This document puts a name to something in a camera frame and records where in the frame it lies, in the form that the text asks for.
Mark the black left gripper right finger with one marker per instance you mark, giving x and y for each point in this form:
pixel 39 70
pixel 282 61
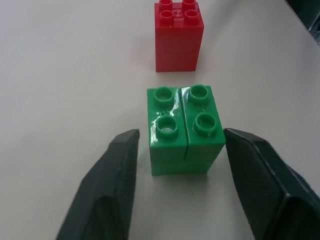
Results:
pixel 270 185

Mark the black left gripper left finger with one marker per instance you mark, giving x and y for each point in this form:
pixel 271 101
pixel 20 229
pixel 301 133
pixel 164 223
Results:
pixel 105 190

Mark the green studded building block cube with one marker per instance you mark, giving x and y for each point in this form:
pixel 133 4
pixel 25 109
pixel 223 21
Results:
pixel 185 130

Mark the red studded building block cube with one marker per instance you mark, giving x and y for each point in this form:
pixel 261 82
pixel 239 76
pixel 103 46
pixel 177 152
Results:
pixel 177 42

